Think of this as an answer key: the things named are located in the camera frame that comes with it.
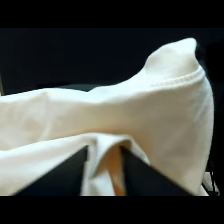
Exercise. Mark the cream white shirt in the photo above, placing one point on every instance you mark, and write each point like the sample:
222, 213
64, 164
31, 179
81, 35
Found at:
140, 110

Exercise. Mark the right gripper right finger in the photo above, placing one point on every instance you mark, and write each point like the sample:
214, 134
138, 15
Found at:
146, 180

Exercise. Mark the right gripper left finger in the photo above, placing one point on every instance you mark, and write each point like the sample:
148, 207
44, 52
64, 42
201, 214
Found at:
63, 178

